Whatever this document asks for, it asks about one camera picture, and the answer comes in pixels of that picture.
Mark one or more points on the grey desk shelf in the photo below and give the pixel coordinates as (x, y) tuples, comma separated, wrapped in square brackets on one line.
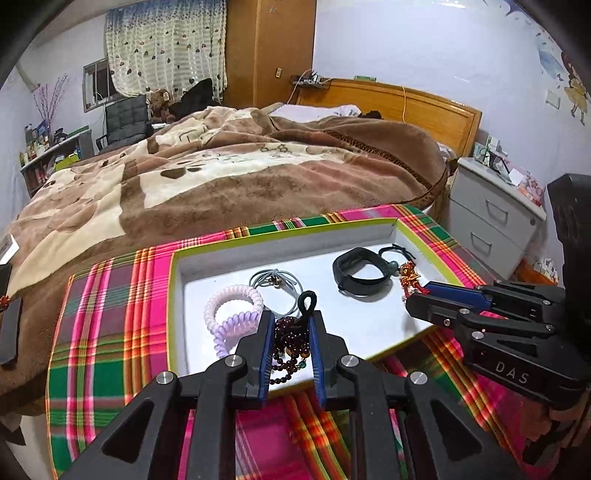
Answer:
[(36, 171)]

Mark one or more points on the white pillow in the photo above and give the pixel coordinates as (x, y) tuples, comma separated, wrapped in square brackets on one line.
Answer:
[(305, 114)]

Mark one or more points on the wooden headboard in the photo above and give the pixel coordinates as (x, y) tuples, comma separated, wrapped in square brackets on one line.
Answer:
[(447, 121)]

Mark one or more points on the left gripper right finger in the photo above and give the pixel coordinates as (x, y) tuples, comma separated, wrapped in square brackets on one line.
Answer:
[(402, 427)]

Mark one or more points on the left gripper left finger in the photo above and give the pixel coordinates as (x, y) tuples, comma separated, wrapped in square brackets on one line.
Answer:
[(187, 419)]

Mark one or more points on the white bedside drawer cabinet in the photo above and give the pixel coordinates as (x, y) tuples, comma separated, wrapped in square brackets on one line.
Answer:
[(491, 218)]

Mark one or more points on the brown plush blanket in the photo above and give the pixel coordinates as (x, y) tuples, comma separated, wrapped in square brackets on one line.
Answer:
[(214, 170)]

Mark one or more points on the wooden wardrobe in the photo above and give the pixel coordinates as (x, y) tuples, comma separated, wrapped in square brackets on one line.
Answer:
[(268, 43)]

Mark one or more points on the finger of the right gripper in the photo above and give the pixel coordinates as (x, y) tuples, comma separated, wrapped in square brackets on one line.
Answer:
[(473, 298), (435, 309)]

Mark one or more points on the brown teddy bear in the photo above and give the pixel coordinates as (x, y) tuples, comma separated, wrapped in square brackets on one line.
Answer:
[(159, 102)]

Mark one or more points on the white card on bed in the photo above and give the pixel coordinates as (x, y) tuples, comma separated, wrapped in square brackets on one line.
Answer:
[(8, 248)]

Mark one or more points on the window with bars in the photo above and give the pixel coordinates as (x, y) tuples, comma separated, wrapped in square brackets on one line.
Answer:
[(97, 85)]

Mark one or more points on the black office chair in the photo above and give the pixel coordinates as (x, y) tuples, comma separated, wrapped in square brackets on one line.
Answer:
[(127, 122)]

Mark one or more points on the cartoon girl wall sticker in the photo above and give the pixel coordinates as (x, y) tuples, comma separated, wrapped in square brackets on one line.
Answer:
[(575, 90)]

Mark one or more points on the yellow-green shallow box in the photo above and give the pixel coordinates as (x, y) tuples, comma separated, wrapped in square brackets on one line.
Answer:
[(373, 327)]

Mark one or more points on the heart pattern curtain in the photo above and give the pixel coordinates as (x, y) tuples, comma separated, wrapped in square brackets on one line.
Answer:
[(170, 45)]

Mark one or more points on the orange bin with tissues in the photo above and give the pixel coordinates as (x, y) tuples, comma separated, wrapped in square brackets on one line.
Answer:
[(543, 271)]

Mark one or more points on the purple dried flower branches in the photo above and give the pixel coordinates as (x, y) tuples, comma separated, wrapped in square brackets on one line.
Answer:
[(48, 99)]

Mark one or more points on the black phone with red charm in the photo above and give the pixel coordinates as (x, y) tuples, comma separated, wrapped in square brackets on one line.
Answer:
[(5, 273)]

